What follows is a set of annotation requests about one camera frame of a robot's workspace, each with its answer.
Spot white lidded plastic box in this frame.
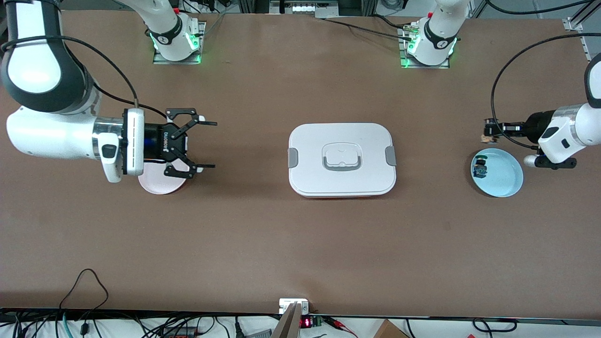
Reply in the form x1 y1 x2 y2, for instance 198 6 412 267
287 123 397 198

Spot small white socket box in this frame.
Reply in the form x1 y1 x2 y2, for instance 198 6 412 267
278 298 310 315

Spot pink round plate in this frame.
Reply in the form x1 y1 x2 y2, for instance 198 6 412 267
138 161 189 195

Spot light blue round plate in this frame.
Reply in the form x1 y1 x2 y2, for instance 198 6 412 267
470 148 524 198

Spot grey rack equipment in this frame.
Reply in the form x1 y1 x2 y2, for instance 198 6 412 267
269 0 339 17

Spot grey metal bar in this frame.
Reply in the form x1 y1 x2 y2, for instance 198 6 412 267
271 303 301 338

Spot brown cardboard piece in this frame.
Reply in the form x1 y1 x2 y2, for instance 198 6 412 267
373 319 410 338

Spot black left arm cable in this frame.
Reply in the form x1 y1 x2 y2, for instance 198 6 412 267
490 32 601 152

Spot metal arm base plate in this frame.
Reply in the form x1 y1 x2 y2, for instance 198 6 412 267
152 21 206 65
399 25 451 70

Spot aluminium frame profile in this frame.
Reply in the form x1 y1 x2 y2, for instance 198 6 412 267
562 17 601 64

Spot thin black looped cable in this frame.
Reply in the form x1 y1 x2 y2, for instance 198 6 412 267
59 268 110 314

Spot tangled black cable bundle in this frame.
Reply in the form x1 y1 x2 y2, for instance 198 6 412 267
0 310 273 338

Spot black base power cable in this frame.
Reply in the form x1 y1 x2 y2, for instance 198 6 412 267
323 14 415 40

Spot black coiled cable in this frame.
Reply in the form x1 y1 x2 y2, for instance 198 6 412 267
471 318 518 333

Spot red wire leads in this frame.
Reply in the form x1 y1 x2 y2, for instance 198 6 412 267
323 316 358 338

